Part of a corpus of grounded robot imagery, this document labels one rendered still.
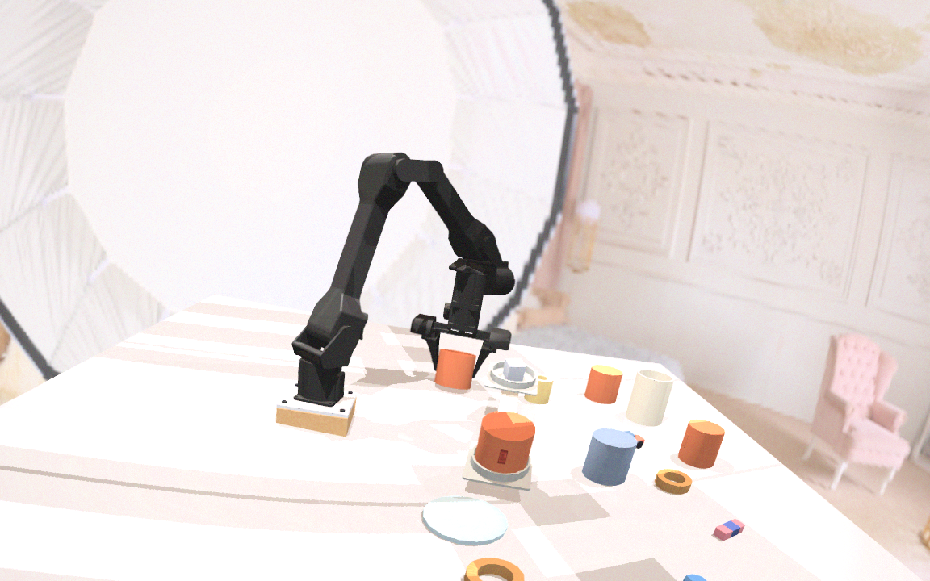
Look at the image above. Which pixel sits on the red toy car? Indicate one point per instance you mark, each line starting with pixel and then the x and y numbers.
pixel 640 439

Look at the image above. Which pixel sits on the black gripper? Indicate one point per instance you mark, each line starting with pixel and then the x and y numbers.
pixel 464 317

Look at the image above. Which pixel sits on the pink eraser with blue sleeve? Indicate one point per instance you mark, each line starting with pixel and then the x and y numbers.
pixel 729 529

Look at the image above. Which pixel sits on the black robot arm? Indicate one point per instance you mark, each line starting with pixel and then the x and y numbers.
pixel 337 321

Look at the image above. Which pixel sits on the orange cylinder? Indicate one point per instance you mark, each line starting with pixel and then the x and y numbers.
pixel 504 442
pixel 603 384
pixel 701 443
pixel 455 369

